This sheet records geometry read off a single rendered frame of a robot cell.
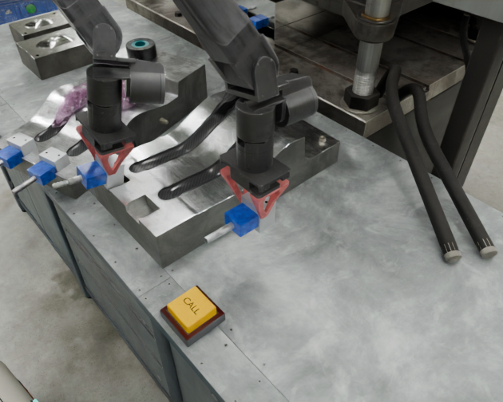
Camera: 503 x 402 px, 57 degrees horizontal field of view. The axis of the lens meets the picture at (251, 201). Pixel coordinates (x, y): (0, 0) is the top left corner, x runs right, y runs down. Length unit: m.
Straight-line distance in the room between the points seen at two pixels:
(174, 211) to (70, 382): 1.01
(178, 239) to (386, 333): 0.40
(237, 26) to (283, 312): 0.48
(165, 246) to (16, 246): 1.42
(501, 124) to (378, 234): 2.15
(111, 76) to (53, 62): 0.79
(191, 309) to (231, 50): 0.42
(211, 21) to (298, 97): 0.18
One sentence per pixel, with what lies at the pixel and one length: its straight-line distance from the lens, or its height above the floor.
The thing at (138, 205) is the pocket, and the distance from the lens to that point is 0.93.
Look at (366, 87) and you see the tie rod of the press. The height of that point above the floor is 0.86.
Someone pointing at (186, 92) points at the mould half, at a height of 0.87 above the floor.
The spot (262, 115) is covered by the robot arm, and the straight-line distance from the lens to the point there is 0.65.
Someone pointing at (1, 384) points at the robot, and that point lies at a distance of 1.51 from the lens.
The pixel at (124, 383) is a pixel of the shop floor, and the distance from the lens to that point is 1.71.
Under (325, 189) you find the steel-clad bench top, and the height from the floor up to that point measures 0.80.
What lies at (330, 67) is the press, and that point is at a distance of 1.59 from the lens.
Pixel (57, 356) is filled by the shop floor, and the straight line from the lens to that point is 1.83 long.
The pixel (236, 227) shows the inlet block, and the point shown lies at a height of 0.94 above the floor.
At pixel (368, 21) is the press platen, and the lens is 1.26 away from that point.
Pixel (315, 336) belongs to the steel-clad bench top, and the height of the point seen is 0.80.
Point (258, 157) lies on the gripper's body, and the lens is 0.69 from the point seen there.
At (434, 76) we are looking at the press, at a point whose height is 0.79.
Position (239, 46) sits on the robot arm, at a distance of 0.61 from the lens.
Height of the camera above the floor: 1.49
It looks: 43 degrees down
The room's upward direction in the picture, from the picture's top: straight up
